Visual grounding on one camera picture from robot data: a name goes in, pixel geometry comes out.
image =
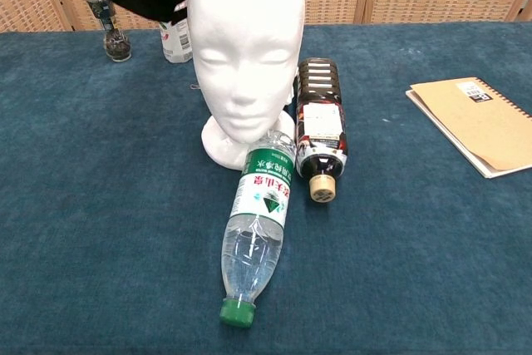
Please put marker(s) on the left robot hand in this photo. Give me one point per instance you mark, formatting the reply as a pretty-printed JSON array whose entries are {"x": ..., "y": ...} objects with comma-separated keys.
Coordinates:
[{"x": 181, "y": 6}]

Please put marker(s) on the white foam mannequin head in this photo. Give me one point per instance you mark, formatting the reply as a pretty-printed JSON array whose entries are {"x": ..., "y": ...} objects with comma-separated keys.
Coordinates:
[{"x": 243, "y": 39}]

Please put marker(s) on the glass pepper grinder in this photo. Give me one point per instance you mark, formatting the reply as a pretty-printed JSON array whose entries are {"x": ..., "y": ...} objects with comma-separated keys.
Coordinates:
[{"x": 116, "y": 43}]

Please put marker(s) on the dark drink bottle beige cap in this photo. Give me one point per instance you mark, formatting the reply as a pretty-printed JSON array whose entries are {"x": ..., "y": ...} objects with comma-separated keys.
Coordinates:
[{"x": 320, "y": 122}]

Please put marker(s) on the clear water bottle green cap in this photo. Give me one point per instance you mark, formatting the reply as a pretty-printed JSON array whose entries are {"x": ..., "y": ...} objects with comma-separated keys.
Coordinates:
[{"x": 259, "y": 205}]

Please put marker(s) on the brown spiral notebook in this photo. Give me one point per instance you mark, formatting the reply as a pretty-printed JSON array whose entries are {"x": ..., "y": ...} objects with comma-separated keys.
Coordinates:
[{"x": 478, "y": 122}]

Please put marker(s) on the blue tablecloth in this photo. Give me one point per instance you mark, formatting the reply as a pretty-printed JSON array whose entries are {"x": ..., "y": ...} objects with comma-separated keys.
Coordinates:
[{"x": 395, "y": 247}]

